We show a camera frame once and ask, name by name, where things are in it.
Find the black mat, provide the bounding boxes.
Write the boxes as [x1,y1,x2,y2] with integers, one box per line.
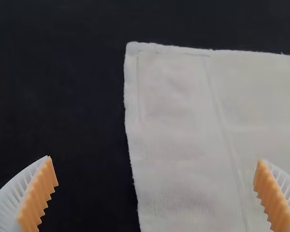
[0,0,290,232]

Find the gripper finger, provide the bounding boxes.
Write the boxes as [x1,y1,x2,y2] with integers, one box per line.
[0,155,59,232]
[253,159,290,232]

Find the pale towel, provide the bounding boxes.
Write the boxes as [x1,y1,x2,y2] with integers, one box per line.
[123,41,290,232]

